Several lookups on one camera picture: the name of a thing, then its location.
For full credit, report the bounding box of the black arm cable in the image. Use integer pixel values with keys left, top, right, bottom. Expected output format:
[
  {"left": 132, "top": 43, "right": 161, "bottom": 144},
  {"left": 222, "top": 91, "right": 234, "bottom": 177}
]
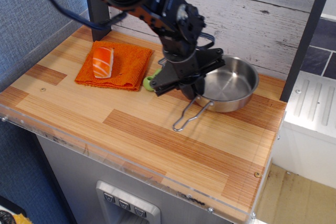
[{"left": 31, "top": 0, "right": 127, "bottom": 30}]

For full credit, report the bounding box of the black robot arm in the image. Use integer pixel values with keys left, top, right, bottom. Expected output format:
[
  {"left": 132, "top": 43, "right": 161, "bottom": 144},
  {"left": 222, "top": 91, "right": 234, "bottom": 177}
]
[{"left": 102, "top": 0, "right": 225, "bottom": 99}]

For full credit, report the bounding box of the dark right frame post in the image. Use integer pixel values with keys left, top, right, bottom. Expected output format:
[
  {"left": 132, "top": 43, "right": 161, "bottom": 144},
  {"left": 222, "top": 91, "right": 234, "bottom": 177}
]
[{"left": 280, "top": 0, "right": 327, "bottom": 102}]

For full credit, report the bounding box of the silver toy fridge cabinet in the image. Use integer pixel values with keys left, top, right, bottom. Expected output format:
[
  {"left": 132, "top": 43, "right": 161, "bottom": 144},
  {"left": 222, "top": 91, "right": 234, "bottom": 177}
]
[{"left": 38, "top": 136, "right": 253, "bottom": 223}]

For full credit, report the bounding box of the white toy sink unit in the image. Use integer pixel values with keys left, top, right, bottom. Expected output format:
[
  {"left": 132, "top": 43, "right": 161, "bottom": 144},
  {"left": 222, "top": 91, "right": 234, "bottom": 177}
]
[{"left": 272, "top": 71, "right": 335, "bottom": 187}]

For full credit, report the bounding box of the toy salmon sushi piece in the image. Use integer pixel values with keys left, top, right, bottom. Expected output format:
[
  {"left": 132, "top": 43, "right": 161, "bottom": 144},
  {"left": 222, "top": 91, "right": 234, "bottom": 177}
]
[{"left": 92, "top": 47, "right": 114, "bottom": 79}]

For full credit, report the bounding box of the dark frame post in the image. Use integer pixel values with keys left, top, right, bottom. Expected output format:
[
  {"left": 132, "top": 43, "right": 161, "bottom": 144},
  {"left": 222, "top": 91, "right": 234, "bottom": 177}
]
[
  {"left": 280, "top": 0, "right": 327, "bottom": 102},
  {"left": 82, "top": 0, "right": 112, "bottom": 42}
]

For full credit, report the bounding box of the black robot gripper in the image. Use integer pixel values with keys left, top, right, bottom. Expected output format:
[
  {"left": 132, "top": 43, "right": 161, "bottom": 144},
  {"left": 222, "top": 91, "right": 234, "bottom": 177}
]
[{"left": 150, "top": 48, "right": 225, "bottom": 100}]

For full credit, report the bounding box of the stainless steel tea pan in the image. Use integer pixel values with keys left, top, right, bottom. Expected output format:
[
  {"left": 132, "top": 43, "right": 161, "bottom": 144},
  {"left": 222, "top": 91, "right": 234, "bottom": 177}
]
[{"left": 173, "top": 55, "right": 259, "bottom": 132}]

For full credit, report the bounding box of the grey dispenser button panel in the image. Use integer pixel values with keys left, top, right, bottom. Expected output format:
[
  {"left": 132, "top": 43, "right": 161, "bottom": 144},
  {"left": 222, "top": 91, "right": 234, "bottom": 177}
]
[{"left": 96, "top": 180, "right": 161, "bottom": 223}]

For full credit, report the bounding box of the orange folded cloth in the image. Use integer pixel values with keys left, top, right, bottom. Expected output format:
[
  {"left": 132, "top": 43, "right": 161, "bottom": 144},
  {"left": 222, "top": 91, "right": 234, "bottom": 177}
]
[{"left": 75, "top": 41, "right": 152, "bottom": 91}]

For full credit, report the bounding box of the green handled toy spatula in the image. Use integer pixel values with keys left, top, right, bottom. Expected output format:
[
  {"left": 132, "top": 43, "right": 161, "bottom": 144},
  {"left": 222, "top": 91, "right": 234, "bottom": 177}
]
[{"left": 142, "top": 58, "right": 166, "bottom": 91}]

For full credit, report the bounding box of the dark left frame post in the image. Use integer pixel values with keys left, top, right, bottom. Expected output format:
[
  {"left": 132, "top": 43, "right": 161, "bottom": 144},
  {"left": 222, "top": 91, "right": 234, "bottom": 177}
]
[{"left": 82, "top": 0, "right": 112, "bottom": 42}]

